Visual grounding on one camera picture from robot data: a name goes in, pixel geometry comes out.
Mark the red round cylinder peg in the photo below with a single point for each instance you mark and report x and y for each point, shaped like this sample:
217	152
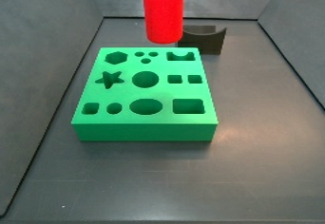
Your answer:
163	18

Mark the green shape sorter block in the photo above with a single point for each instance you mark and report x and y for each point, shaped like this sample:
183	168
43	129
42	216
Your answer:
146	94

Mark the dark grey curved holder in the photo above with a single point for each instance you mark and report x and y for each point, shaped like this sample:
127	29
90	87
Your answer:
203	37

